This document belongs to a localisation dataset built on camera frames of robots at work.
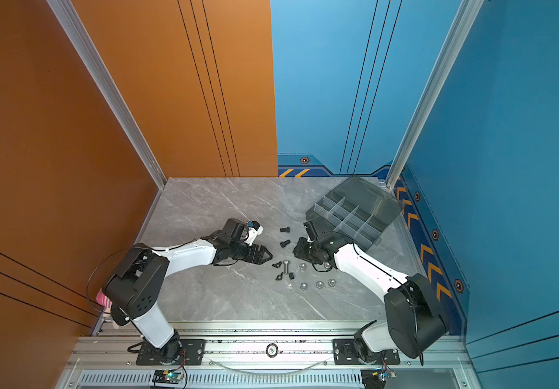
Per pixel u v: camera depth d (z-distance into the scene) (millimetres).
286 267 911
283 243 968
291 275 889
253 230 847
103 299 788
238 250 787
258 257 809
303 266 914
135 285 471
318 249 646
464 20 711
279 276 891
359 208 1033
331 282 870
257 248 814
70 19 706
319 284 868
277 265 915
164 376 711
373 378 697
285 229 1029
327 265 683
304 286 868
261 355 752
